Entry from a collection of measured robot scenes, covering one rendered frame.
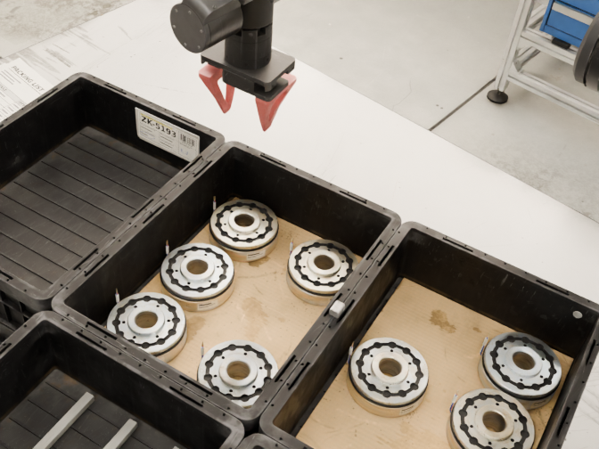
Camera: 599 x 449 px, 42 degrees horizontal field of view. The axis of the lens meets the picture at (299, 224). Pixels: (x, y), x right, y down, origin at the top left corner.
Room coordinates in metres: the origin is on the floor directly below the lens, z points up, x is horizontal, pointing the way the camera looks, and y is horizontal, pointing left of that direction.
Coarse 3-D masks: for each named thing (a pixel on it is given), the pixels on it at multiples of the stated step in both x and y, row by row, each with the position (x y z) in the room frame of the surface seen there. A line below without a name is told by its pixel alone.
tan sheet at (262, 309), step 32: (288, 224) 0.86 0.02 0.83; (288, 256) 0.80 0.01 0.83; (160, 288) 0.71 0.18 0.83; (256, 288) 0.73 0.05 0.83; (288, 288) 0.74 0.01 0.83; (192, 320) 0.66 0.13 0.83; (224, 320) 0.66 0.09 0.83; (256, 320) 0.67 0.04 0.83; (288, 320) 0.68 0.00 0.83; (192, 352) 0.61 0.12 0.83; (288, 352) 0.62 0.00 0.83
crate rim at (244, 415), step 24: (240, 144) 0.92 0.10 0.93; (288, 168) 0.88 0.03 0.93; (336, 192) 0.84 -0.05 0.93; (144, 216) 0.75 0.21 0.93; (384, 216) 0.81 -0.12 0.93; (120, 240) 0.70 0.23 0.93; (384, 240) 0.76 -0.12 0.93; (96, 264) 0.65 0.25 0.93; (360, 264) 0.71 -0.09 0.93; (72, 288) 0.61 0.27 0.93; (72, 312) 0.57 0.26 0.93; (96, 336) 0.54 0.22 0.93; (312, 336) 0.58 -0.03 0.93; (144, 360) 0.52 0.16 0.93; (288, 360) 0.54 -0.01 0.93; (240, 408) 0.47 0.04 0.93; (264, 408) 0.47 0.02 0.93
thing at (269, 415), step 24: (456, 240) 0.77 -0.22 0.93; (384, 264) 0.71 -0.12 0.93; (504, 264) 0.74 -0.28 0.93; (360, 288) 0.66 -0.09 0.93; (552, 288) 0.70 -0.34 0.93; (312, 360) 0.54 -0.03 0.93; (288, 384) 0.51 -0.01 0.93; (576, 384) 0.55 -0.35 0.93; (576, 408) 0.52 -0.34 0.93; (264, 432) 0.44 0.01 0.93; (552, 432) 0.49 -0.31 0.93
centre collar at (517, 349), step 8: (512, 352) 0.64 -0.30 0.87; (520, 352) 0.64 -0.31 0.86; (528, 352) 0.64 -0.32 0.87; (512, 360) 0.62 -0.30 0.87; (536, 360) 0.63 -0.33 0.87; (512, 368) 0.61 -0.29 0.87; (536, 368) 0.62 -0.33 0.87; (520, 376) 0.60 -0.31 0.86; (528, 376) 0.60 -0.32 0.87; (536, 376) 0.61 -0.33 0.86
